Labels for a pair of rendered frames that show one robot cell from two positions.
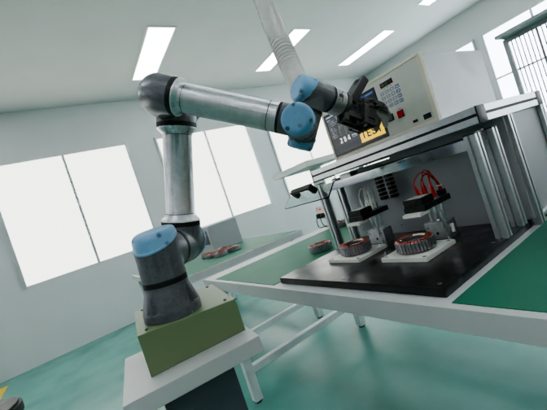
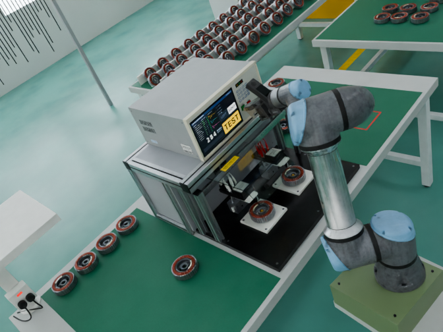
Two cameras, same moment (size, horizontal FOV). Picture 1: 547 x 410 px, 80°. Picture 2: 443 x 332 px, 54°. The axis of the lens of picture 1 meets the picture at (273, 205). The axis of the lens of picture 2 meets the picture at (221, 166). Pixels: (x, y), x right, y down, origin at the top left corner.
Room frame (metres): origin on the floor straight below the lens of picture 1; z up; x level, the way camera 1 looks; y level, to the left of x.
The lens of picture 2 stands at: (1.30, 1.14, 2.08)
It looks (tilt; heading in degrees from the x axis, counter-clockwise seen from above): 35 degrees down; 268
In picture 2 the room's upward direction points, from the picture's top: 23 degrees counter-clockwise
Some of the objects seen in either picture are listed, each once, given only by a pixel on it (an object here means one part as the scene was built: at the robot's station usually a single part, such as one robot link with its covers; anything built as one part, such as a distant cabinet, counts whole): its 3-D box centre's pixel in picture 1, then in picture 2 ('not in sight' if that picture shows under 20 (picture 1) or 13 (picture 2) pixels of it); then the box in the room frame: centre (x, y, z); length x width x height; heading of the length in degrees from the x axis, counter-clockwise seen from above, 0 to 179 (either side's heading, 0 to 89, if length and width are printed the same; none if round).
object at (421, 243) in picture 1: (414, 242); (293, 176); (0.95, -0.36, 0.80); 0.11 x 0.11 x 0.04
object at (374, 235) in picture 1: (380, 234); (237, 202); (1.23, -0.35, 0.80); 0.07 x 0.05 x 0.06; 32
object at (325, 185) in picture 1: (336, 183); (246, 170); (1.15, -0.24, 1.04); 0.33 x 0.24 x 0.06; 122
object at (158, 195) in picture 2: not in sight; (161, 199); (1.54, -0.46, 0.91); 0.28 x 0.03 x 0.32; 122
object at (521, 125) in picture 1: (537, 160); not in sight; (0.99, -0.80, 0.91); 0.28 x 0.03 x 0.32; 122
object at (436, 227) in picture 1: (441, 228); not in sight; (1.03, -0.48, 0.80); 0.07 x 0.05 x 0.06; 32
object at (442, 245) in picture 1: (417, 250); (294, 180); (0.95, -0.36, 0.78); 0.15 x 0.15 x 0.01; 32
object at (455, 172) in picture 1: (415, 190); (228, 161); (1.19, -0.51, 0.92); 0.66 x 0.01 x 0.30; 32
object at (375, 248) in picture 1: (356, 253); (263, 215); (1.15, -0.23, 0.78); 0.15 x 0.15 x 0.01; 32
